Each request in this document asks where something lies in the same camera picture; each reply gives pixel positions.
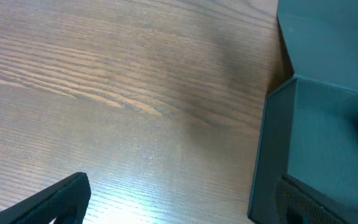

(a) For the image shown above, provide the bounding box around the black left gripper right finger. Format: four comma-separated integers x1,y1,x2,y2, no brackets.
274,174,358,224

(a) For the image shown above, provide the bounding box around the black fabric storage box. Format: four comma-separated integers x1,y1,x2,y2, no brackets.
248,0,358,223

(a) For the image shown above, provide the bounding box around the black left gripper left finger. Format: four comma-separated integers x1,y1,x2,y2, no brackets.
0,172,91,224

